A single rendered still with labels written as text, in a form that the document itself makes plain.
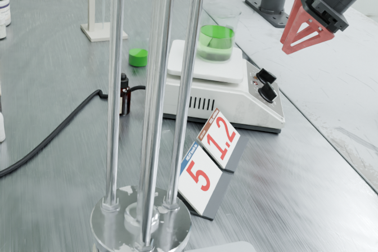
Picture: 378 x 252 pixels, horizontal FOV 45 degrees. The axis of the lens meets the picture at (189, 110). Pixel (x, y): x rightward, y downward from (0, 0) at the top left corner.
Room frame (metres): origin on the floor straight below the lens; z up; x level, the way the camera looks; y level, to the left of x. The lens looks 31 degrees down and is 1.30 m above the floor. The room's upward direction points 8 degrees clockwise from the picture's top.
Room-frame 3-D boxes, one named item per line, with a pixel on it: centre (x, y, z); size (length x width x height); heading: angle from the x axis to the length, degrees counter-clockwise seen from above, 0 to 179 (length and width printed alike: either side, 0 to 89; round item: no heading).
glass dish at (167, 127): (0.56, 0.02, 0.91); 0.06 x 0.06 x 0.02
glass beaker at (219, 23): (0.68, -0.03, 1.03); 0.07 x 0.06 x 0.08; 1
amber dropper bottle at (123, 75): (0.62, 0.11, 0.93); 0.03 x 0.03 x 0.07
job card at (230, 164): (0.55, -0.06, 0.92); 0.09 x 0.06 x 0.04; 164
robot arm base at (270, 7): (1.20, -0.18, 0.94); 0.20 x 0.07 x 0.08; 22
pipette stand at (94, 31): (0.92, 0.21, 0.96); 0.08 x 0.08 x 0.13; 31
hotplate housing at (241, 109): (0.68, -0.04, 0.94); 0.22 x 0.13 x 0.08; 90
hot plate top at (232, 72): (0.68, -0.02, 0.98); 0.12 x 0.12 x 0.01; 0
